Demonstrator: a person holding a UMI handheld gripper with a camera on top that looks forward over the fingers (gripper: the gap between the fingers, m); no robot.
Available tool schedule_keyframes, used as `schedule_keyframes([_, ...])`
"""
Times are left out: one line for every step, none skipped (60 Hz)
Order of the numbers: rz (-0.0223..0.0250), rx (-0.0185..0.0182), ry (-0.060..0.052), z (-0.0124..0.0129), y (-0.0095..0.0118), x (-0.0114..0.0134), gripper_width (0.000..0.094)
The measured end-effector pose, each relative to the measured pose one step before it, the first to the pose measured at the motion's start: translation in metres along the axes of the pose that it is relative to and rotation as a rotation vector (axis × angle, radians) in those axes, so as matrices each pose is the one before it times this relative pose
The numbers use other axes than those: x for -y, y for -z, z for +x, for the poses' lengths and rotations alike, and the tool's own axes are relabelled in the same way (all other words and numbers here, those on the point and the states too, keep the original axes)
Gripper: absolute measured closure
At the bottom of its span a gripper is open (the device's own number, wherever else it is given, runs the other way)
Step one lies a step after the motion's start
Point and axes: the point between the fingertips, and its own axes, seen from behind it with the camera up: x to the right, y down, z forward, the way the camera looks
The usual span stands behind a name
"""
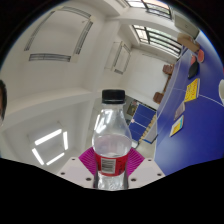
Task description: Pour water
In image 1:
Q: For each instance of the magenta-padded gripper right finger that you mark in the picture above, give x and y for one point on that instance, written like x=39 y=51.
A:
x=148 y=170

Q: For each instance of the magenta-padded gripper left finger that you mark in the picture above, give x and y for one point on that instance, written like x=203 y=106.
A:
x=75 y=168

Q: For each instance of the clear red-labelled water bottle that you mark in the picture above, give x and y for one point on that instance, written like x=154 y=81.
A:
x=111 y=143

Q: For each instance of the ceiling lights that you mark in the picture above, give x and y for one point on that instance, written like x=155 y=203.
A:
x=50 y=136

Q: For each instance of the blue folded table tennis tables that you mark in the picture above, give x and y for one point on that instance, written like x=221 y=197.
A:
x=142 y=118

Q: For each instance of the colourful small book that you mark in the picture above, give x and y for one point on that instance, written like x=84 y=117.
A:
x=176 y=126

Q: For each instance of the grey-pink thin book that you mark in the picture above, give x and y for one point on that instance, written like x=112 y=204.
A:
x=179 y=110

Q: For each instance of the brown armchair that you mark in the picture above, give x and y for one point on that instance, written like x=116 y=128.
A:
x=158 y=97
x=168 y=69

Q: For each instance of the yellow book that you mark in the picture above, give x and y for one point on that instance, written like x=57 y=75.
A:
x=192 y=90

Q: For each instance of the tall black-framed window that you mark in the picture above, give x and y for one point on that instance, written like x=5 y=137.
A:
x=156 y=38

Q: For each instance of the large black-framed window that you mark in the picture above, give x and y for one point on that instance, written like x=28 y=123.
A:
x=150 y=7

